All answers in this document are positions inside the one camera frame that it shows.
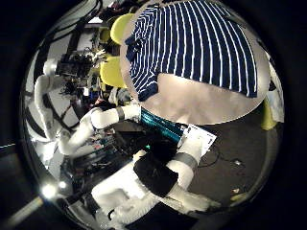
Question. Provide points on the white printed label sheet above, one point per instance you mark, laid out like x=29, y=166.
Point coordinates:
x=200, y=137

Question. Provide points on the navy white striped shirt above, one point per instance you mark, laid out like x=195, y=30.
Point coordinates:
x=198, y=41

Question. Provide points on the white cloth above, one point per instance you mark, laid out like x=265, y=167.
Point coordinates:
x=275, y=92

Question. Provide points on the yellow floor object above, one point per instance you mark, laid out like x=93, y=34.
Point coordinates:
x=268, y=116

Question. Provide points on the yellow shell chair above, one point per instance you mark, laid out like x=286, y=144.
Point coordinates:
x=112, y=72
x=120, y=28

